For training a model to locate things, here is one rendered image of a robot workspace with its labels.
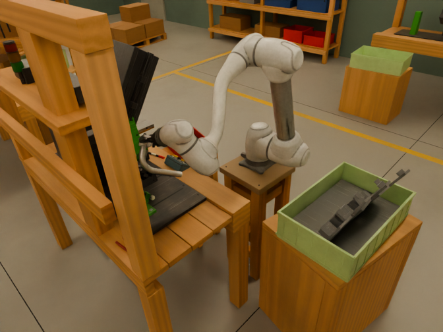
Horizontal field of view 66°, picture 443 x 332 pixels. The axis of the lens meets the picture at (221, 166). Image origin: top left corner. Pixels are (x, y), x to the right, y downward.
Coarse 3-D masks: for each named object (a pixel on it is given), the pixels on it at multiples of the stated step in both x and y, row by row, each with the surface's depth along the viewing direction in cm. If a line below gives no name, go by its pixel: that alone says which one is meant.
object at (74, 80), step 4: (72, 76) 143; (76, 76) 142; (72, 80) 139; (76, 80) 139; (76, 84) 135; (76, 88) 133; (80, 88) 134; (76, 92) 134; (80, 92) 135; (76, 96) 135; (80, 96) 135; (80, 100) 136
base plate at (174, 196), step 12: (168, 180) 203; (180, 180) 202; (108, 192) 196; (156, 192) 194; (168, 192) 194; (180, 192) 193; (192, 192) 193; (156, 204) 186; (168, 204) 185; (180, 204) 185; (192, 204) 185; (156, 216) 178; (168, 216) 178; (180, 216) 179; (156, 228) 171
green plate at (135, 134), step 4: (132, 120) 190; (132, 124) 191; (132, 128) 191; (136, 128) 193; (132, 132) 192; (136, 132) 194; (132, 136) 192; (136, 136) 194; (136, 140) 194; (136, 144) 195; (136, 148) 195; (136, 152) 196
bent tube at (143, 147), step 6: (138, 138) 169; (144, 144) 168; (144, 150) 168; (144, 156) 168; (144, 162) 168; (144, 168) 169; (150, 168) 170; (156, 168) 173; (156, 174) 173; (162, 174) 174; (168, 174) 175; (174, 174) 177; (180, 174) 179
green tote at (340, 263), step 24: (336, 168) 197; (360, 168) 196; (312, 192) 187; (384, 192) 190; (408, 192) 179; (288, 216) 178; (288, 240) 172; (312, 240) 159; (384, 240) 171; (336, 264) 154; (360, 264) 156
